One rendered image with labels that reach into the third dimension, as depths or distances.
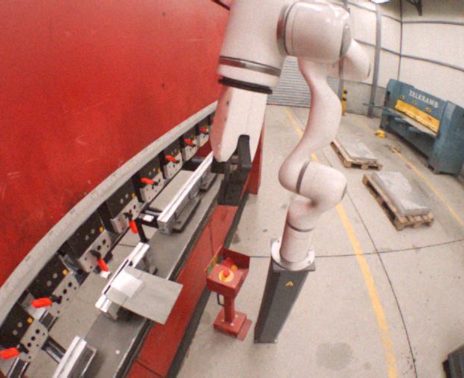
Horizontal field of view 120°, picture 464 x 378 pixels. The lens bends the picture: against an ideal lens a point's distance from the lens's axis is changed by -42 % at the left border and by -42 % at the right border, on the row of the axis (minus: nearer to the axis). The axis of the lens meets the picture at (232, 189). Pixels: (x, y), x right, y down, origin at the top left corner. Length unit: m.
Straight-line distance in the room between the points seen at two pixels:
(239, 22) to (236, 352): 1.79
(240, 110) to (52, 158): 0.49
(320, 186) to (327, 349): 1.47
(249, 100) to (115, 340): 0.94
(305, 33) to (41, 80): 0.55
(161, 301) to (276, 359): 1.15
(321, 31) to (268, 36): 0.06
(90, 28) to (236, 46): 0.52
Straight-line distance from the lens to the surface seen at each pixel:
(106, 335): 1.02
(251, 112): 0.27
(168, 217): 1.22
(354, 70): 0.68
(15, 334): 0.72
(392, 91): 7.56
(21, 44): 0.60
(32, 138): 0.59
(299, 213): 0.78
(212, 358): 1.79
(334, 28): 0.26
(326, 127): 0.68
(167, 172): 1.10
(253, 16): 0.28
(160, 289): 0.89
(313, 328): 1.95
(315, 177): 0.70
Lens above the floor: 1.74
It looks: 34 degrees down
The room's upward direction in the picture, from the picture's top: straight up
